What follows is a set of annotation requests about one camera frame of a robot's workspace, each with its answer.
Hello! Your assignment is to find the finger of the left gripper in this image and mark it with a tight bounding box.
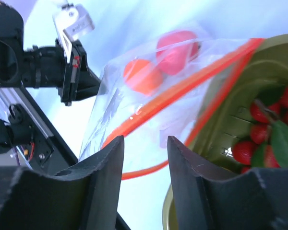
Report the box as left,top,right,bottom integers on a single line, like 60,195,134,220
75,68,101,101

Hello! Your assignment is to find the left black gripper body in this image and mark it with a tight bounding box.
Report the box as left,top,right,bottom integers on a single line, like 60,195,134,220
58,40,87,106

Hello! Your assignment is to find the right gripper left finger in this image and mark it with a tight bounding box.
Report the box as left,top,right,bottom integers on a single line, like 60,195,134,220
0,136,124,230

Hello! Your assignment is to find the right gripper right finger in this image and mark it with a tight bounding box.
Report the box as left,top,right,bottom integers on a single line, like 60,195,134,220
168,136,288,230

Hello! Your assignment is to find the clear zip bag orange seal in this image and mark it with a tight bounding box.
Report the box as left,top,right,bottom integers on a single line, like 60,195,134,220
79,22,264,180

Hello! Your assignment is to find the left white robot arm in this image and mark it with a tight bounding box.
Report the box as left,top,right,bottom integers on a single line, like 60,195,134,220
0,0,101,105

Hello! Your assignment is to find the small orange fake tangerine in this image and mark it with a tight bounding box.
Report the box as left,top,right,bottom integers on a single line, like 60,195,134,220
123,59,164,95

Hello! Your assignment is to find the fake lychee bunch with leaf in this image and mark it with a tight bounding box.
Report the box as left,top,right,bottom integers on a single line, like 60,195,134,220
231,86,288,173

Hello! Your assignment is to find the red fake apple lower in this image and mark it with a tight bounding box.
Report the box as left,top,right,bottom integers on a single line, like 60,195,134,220
156,30,199,75

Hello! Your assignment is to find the olive green plastic bin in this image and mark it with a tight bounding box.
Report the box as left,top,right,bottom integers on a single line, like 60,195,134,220
162,34,288,230

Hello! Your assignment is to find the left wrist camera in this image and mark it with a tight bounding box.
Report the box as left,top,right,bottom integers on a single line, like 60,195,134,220
52,0,95,63

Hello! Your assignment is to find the aluminium frame rail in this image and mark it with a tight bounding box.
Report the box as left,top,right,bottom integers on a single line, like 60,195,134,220
0,88,53,138

